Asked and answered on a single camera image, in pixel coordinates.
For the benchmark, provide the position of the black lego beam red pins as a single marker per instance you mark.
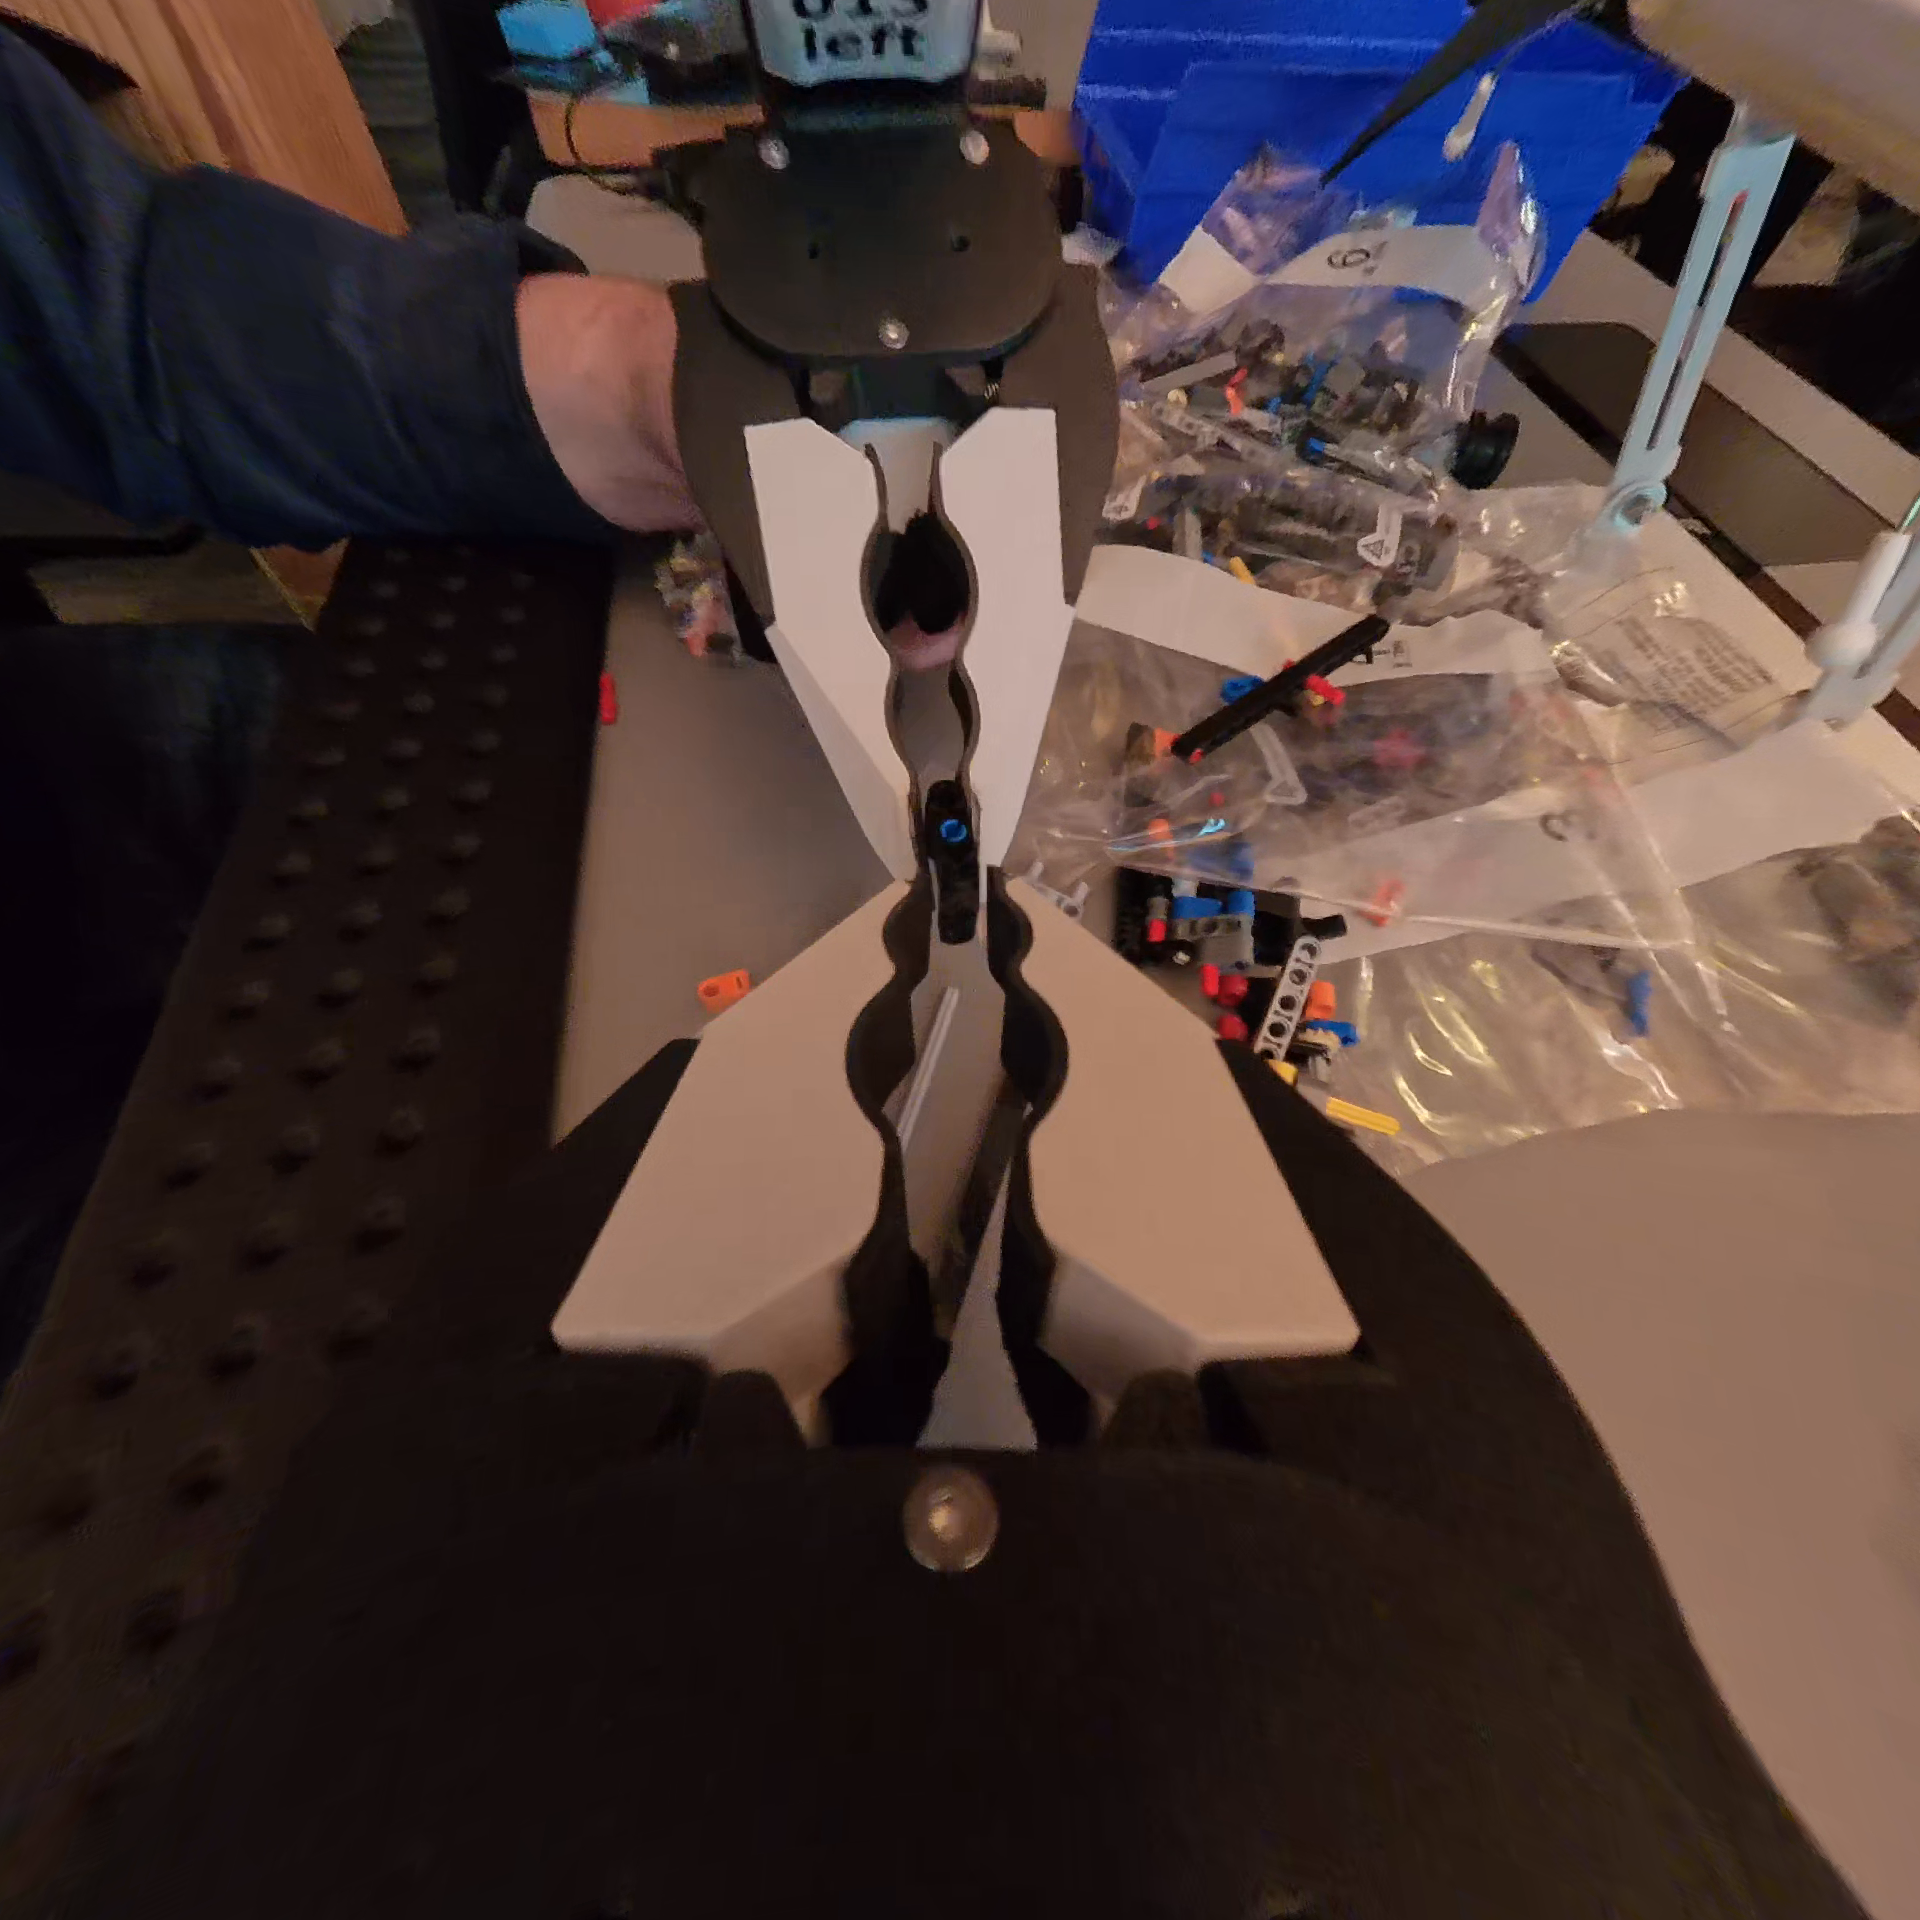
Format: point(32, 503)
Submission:
point(1275, 690)

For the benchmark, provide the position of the person's left hand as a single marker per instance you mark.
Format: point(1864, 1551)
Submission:
point(600, 389)

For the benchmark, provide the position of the black lego wheel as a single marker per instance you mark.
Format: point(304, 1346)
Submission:
point(1483, 447)

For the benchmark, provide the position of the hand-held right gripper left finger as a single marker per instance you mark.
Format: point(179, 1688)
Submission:
point(734, 1201)

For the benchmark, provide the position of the black office chair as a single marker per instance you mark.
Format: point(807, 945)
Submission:
point(464, 106)

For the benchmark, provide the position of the large bag dark lego pieces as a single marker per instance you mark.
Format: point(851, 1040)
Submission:
point(1306, 406)

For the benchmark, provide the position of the pile of clear plastic bags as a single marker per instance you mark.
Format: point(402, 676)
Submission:
point(1501, 869)

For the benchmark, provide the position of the person's left forearm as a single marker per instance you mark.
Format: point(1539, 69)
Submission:
point(271, 330)

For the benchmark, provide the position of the dark perforated board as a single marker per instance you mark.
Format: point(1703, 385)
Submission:
point(299, 975)

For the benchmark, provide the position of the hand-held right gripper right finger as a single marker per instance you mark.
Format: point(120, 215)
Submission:
point(1184, 1201)

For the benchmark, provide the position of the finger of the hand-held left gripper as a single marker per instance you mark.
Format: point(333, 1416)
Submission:
point(1021, 600)
point(818, 600)

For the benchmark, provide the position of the light grey lego connector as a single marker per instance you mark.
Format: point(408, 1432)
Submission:
point(1062, 897)

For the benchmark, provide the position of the blue plastic bin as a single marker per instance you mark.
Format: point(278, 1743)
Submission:
point(1275, 120)

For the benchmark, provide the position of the blue sponge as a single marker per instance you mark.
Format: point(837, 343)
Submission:
point(547, 33)

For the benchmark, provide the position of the yellow lego pin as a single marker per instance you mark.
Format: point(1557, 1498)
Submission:
point(1363, 1116)

